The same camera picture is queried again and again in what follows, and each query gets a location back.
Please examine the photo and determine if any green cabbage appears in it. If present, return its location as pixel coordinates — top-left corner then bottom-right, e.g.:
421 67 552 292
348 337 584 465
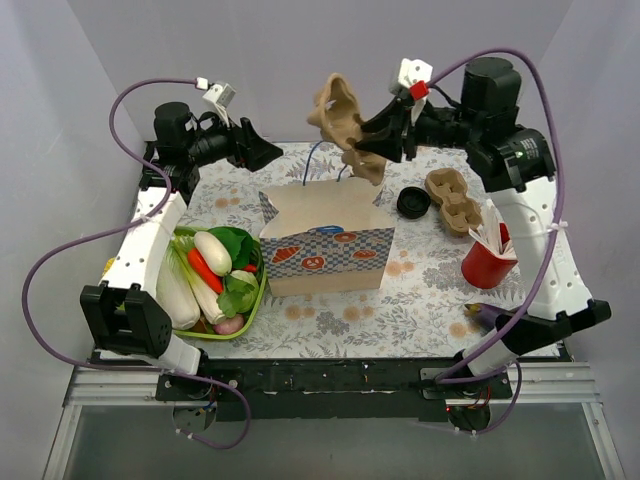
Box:
217 270 260 318

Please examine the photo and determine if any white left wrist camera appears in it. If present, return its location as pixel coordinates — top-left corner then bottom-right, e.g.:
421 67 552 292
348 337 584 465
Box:
195 77 236 127

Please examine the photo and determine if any green leafy vegetable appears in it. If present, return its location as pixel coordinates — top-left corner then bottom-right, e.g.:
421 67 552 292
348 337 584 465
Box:
208 226 254 270

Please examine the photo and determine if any purple eggplant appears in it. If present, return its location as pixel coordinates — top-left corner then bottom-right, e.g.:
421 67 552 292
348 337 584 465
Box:
464 303 512 331

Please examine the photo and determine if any brown cardboard cup carrier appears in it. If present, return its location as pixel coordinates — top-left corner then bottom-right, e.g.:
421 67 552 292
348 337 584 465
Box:
424 168 482 237

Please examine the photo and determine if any blue checkered paper bag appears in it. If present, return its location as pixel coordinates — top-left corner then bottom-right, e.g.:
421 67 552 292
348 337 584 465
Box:
259 166 395 297

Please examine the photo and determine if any green vegetable basket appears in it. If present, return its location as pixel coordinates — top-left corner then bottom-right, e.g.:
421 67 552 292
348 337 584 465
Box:
157 226 266 340

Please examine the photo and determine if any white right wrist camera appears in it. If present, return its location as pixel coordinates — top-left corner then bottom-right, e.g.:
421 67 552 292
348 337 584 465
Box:
389 58 433 126

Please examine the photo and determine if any white radish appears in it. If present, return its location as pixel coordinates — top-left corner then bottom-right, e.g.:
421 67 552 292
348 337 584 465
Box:
156 246 200 330
194 231 232 277

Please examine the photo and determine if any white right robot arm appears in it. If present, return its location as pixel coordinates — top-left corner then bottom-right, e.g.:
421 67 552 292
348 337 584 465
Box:
355 49 611 398

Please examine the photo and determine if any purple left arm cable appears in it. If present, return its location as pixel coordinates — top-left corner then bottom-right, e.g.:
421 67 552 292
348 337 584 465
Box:
21 76 252 449

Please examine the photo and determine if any yellow corn toy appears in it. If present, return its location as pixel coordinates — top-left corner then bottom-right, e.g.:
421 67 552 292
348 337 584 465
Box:
102 257 115 276

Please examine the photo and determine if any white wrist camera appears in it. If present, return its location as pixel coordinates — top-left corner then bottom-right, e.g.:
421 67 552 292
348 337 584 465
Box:
195 77 236 127
389 58 433 126

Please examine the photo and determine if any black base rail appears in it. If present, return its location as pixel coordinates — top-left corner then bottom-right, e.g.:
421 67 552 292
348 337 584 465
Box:
155 357 512 422

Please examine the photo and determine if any red plastic cup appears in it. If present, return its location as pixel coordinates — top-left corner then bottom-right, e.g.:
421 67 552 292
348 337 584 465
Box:
461 230 518 289

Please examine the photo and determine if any red chili pepper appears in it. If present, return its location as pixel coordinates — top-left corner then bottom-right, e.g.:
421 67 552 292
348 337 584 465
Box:
187 248 224 294

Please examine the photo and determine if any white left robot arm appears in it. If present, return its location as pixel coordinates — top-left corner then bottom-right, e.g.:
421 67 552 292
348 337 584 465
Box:
80 102 283 400

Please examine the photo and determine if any pink onion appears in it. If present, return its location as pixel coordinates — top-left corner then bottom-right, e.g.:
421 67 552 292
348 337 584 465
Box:
213 314 245 335

